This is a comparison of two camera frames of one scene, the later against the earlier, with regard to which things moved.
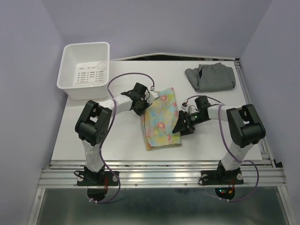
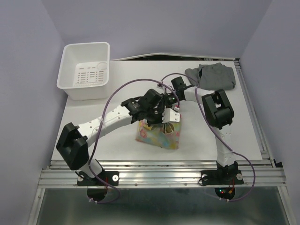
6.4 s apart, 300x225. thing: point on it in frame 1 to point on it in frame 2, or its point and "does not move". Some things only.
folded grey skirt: (210, 77) does not move
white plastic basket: (84, 71) does not move
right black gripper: (185, 127) to (165, 101)
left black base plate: (100, 178) does not move
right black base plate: (221, 177) does not move
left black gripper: (139, 112) to (160, 109)
